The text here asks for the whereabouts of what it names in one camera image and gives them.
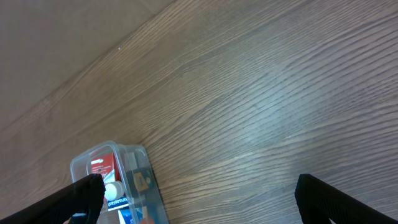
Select blue yellow VapoDrops box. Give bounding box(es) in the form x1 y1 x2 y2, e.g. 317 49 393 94
118 208 144 224

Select red Panadol box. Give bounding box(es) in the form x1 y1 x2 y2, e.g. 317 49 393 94
91 153 121 184

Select white blue Hansaplast box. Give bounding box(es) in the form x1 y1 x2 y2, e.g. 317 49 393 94
107 197 129 212

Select clear plastic container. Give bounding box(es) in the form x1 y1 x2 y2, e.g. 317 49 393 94
70 141 169 224

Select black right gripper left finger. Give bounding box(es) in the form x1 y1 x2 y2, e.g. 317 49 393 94
1 174 105 224

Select dark Woods syrup bottle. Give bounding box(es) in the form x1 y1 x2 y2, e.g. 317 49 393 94
104 167 156 202

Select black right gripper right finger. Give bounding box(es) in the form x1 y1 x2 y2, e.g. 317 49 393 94
295 174 397 224

